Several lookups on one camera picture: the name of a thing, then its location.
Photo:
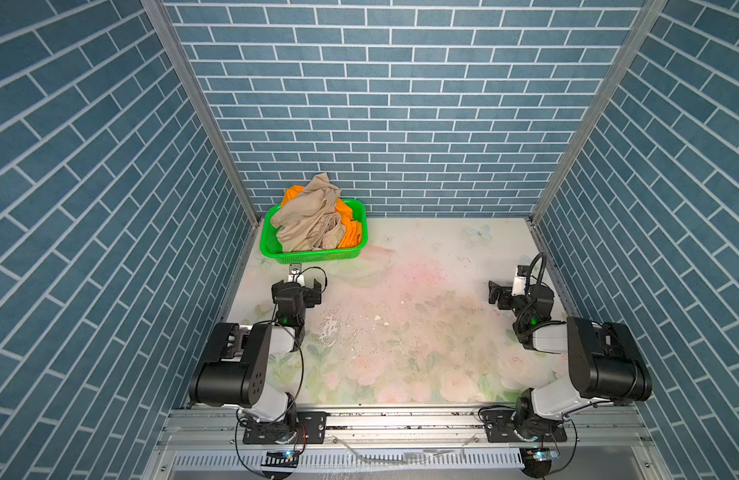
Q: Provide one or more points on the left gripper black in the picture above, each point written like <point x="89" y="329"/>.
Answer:
<point x="310" y="293"/>

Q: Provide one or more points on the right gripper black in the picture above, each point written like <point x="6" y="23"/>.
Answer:
<point x="502" y="293"/>

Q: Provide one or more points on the green plastic basket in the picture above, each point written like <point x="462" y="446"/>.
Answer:
<point x="271" y="248"/>

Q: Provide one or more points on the beige shorts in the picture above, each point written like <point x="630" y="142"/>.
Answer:
<point x="310" y="221"/>

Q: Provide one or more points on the orange shorts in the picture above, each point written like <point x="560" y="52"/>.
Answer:
<point x="353" y="235"/>

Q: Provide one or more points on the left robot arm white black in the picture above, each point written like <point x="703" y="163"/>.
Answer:
<point x="232" y="370"/>

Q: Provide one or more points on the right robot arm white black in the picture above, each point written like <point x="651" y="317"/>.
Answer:
<point x="604" y="365"/>

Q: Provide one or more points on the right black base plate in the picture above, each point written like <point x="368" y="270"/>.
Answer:
<point x="504" y="425"/>

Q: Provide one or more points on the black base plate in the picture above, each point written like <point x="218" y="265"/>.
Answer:
<point x="307" y="427"/>
<point x="504" y="425"/>

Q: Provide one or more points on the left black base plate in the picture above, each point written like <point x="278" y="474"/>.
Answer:
<point x="307" y="427"/>

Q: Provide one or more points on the aluminium front rail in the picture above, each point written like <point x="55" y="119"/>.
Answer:
<point x="446" y="441"/>

